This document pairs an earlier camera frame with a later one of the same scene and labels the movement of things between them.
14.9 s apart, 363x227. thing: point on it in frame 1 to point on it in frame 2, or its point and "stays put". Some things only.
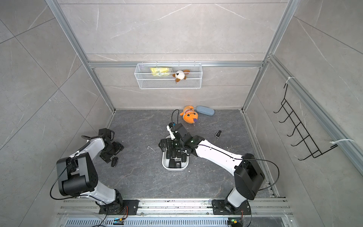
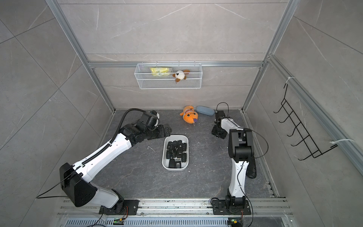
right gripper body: x=179 y=145 to x=219 y=133
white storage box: x=165 y=161 stays put
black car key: x=184 y=157 stays put
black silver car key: x=178 y=164 stays put
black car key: x=168 y=154 stays put
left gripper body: x=115 y=148 to x=156 y=133
